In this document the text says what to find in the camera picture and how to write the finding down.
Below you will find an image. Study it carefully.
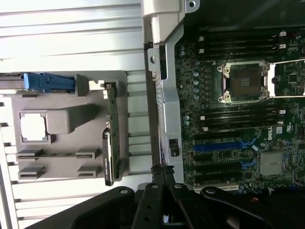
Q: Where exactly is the silver socket cover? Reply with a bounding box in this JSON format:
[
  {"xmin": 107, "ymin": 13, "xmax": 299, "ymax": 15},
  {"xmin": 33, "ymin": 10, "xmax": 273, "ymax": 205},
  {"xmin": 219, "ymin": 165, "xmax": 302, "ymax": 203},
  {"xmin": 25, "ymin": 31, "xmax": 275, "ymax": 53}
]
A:
[{"xmin": 268, "ymin": 59, "xmax": 305, "ymax": 98}]

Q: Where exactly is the white expansion slot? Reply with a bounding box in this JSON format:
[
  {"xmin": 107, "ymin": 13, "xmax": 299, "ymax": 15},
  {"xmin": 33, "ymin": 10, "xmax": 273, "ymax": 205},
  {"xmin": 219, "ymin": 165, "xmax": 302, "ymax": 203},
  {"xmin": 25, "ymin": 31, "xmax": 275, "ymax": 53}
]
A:
[{"xmin": 194, "ymin": 182, "xmax": 240, "ymax": 194}]

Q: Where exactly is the black expansion slot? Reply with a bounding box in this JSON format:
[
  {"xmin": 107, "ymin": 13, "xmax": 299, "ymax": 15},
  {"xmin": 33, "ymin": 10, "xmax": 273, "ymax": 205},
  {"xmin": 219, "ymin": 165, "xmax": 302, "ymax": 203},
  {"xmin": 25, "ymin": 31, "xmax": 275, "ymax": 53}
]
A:
[
  {"xmin": 195, "ymin": 154, "xmax": 240, "ymax": 164},
  {"xmin": 195, "ymin": 174, "xmax": 241, "ymax": 182},
  {"xmin": 194, "ymin": 132, "xmax": 243, "ymax": 144},
  {"xmin": 195, "ymin": 164, "xmax": 241, "ymax": 174}
]

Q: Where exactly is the silver hard disk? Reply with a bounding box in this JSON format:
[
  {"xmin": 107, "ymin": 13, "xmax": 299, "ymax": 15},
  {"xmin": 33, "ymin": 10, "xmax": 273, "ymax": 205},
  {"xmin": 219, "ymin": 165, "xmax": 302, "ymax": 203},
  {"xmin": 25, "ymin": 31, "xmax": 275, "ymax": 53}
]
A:
[{"xmin": 0, "ymin": 73, "xmax": 24, "ymax": 89}]

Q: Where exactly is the green motherboard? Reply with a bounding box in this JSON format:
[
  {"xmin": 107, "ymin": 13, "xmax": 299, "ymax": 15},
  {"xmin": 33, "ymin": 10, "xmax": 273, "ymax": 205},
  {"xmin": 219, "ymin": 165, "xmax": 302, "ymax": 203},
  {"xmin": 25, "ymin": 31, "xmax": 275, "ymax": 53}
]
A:
[{"xmin": 175, "ymin": 23, "xmax": 305, "ymax": 198}]

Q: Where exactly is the green RAM stick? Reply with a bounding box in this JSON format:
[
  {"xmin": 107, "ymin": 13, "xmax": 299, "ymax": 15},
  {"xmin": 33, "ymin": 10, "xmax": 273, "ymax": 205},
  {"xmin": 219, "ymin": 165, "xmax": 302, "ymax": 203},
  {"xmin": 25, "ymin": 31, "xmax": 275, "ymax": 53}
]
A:
[{"xmin": 18, "ymin": 152, "xmax": 100, "ymax": 158}]

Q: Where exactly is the grey parts rack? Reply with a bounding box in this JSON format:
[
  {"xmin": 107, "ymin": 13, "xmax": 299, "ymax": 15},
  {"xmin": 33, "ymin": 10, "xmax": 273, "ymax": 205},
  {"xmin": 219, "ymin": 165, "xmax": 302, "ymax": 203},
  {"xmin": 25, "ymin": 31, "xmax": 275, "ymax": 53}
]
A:
[{"xmin": 0, "ymin": 70, "xmax": 129, "ymax": 183}]

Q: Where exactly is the silver CPU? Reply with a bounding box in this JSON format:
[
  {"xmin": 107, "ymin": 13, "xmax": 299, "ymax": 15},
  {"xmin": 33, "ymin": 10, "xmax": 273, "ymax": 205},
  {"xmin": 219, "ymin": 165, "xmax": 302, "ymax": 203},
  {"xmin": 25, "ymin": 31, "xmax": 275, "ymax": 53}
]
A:
[{"xmin": 20, "ymin": 114, "xmax": 47, "ymax": 143}]

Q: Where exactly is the blue disk bracket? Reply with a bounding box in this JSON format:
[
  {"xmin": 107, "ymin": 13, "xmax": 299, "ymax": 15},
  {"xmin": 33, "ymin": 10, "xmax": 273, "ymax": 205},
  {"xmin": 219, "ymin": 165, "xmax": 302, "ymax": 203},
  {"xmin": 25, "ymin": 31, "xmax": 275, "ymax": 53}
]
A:
[{"xmin": 22, "ymin": 73, "xmax": 75, "ymax": 93}]

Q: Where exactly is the blue expansion slot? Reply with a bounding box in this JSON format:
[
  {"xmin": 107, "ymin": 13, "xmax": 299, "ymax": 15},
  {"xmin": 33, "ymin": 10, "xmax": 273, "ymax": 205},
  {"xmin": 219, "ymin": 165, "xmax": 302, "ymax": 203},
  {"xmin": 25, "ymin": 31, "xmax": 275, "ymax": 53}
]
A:
[{"xmin": 194, "ymin": 143, "xmax": 250, "ymax": 153}]

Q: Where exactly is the open grey PC case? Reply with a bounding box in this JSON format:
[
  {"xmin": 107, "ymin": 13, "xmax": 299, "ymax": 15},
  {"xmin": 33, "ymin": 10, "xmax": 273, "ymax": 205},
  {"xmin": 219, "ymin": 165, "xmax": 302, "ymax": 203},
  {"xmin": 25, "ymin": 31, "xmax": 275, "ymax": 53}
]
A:
[{"xmin": 137, "ymin": 0, "xmax": 305, "ymax": 198}]

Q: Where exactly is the silver chipset heatsink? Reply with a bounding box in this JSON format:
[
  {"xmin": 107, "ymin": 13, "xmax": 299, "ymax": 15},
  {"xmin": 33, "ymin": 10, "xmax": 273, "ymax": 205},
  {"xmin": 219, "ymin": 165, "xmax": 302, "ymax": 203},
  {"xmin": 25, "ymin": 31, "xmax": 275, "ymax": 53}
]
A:
[{"xmin": 259, "ymin": 152, "xmax": 285, "ymax": 176}]

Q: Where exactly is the CPU socket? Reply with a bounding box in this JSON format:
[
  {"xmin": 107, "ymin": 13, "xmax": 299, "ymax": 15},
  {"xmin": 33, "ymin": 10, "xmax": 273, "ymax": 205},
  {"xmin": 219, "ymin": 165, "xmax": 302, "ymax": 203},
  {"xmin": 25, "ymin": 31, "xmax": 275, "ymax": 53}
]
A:
[{"xmin": 216, "ymin": 61, "xmax": 271, "ymax": 104}]

